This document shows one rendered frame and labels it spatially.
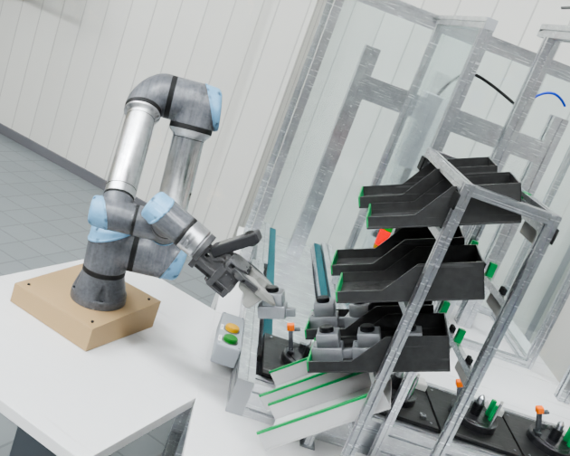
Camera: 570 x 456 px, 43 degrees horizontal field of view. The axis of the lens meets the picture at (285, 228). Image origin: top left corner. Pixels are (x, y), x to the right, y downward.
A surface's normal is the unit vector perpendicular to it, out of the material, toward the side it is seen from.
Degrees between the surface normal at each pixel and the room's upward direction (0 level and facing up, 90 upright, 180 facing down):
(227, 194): 90
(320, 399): 90
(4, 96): 90
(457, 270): 90
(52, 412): 0
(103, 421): 0
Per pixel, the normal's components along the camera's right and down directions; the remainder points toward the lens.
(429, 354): -0.16, 0.23
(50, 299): 0.28, -0.91
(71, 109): -0.44, 0.11
